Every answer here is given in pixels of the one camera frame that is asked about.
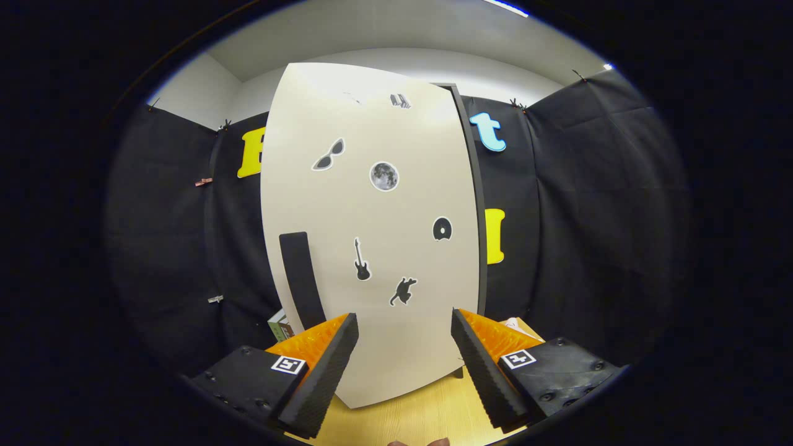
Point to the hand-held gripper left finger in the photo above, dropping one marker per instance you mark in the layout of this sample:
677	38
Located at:
325	384

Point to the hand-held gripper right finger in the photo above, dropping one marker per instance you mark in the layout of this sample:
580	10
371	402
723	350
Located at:
480	378

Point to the beige cabinet door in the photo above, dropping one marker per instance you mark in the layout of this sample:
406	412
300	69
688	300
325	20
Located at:
396	341

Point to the dark grey cabinet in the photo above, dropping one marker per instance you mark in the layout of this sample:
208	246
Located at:
477	186

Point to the black backdrop cloth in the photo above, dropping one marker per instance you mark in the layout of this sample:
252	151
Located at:
588	217

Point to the long ceiling light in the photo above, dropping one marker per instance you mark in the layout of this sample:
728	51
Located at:
508	7

